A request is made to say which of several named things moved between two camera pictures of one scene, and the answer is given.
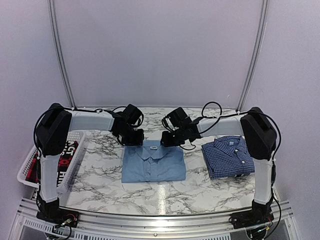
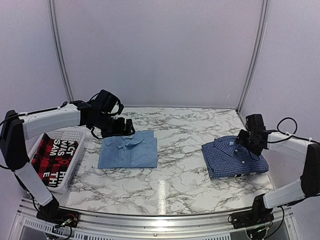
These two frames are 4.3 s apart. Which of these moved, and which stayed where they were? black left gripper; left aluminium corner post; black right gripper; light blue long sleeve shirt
Moved: black right gripper; black left gripper; light blue long sleeve shirt
Stayed: left aluminium corner post
